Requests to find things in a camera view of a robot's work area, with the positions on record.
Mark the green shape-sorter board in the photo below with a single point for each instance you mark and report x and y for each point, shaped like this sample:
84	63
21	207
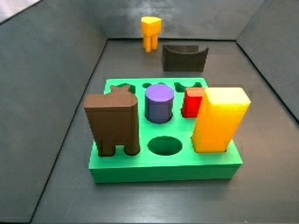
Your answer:
167	157

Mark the black curved holder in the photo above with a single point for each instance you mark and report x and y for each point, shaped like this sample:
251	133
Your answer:
183	58

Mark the brown two-legged block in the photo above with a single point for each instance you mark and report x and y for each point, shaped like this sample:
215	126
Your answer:
112	119

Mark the red block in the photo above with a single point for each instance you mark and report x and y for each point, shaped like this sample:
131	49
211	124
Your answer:
191	101

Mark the yellow rectangular block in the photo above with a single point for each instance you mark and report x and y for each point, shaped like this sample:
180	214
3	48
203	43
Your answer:
223	108

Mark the orange three-prong block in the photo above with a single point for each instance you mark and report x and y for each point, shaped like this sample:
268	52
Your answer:
151	28

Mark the brown star-shaped block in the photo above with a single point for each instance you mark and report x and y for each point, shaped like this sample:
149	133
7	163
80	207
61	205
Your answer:
120	90

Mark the purple cylinder block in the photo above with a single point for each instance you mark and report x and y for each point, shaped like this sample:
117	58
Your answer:
159	103

